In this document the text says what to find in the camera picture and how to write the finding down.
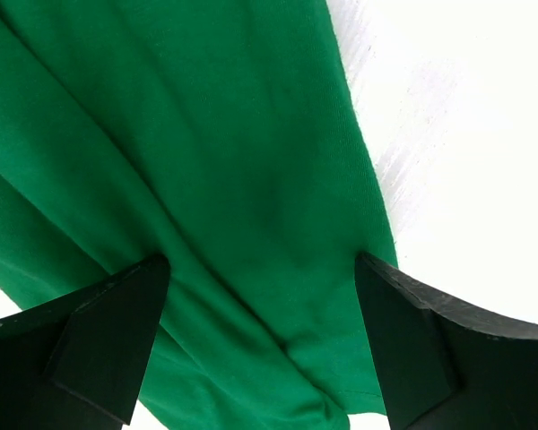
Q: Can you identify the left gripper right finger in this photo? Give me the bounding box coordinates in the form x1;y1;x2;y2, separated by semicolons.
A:
354;254;538;430

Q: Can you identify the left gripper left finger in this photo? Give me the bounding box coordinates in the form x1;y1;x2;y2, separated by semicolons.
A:
0;254;170;429

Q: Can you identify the green t shirt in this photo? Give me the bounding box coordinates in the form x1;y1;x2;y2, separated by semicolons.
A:
0;1;396;429

